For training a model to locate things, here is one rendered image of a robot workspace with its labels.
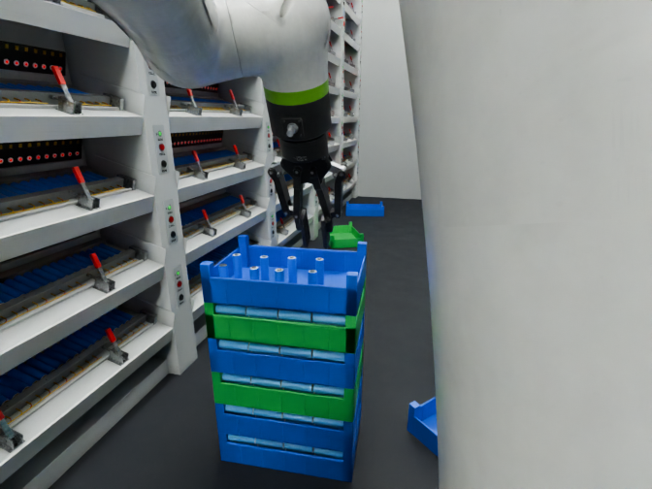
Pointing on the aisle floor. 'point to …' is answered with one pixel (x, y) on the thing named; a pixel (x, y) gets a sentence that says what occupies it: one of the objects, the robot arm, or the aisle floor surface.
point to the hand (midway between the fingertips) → (315, 230)
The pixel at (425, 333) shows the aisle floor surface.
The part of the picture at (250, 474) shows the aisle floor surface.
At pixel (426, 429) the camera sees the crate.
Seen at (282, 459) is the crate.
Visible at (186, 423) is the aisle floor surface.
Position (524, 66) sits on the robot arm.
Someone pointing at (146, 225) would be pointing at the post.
